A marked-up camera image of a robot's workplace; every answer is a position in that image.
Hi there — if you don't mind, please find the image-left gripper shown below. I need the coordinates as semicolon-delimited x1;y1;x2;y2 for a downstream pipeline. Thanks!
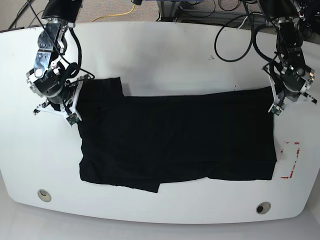
32;74;94;120

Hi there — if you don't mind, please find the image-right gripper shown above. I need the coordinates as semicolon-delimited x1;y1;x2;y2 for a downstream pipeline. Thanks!
263;63;318;110

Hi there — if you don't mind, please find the black t-shirt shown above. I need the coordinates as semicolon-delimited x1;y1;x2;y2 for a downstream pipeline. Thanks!
77;78;277;193

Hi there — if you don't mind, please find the red tape rectangle marking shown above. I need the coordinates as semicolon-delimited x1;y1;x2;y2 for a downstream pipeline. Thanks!
278;141;301;179

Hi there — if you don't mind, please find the left table grommet hole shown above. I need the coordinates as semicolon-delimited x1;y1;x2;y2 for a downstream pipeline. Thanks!
37;189;52;203

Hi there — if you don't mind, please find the table grommet hole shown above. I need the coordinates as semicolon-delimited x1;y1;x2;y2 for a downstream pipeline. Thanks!
256;201;271;215
37;189;52;203

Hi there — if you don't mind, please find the right table grommet hole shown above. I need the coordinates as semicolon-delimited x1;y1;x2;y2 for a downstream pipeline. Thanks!
256;201;271;215

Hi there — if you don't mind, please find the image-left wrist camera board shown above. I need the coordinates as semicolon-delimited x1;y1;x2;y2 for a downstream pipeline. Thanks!
65;112;82;127

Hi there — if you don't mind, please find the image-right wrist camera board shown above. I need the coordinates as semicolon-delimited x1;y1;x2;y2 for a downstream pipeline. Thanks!
268;103;284;116

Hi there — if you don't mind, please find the black cable image-left floor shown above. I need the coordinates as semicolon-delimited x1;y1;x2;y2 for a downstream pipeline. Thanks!
0;0;48;30

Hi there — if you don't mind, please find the yellow cable on floor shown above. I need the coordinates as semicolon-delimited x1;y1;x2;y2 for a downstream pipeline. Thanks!
91;1;136;23

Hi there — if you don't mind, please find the aluminium frame stand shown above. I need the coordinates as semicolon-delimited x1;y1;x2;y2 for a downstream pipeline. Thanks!
156;0;251;23

